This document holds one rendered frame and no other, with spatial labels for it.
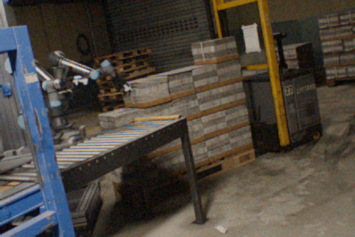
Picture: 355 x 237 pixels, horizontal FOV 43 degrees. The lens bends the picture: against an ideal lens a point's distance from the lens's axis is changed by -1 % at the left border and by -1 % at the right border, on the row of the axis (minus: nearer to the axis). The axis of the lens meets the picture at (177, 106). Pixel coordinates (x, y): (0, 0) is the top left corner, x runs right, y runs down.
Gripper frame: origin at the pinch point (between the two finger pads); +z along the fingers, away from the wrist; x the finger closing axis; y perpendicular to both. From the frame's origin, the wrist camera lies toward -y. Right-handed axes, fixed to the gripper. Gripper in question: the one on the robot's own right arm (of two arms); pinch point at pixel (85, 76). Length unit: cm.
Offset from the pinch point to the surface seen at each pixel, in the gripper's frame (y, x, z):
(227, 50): -17, -178, 45
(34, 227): 70, 105, 36
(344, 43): -34, -596, 129
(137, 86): 8, -95, -14
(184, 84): 11, -133, 14
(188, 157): 67, -47, 47
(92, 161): 51, 46, 29
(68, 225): 75, 87, 40
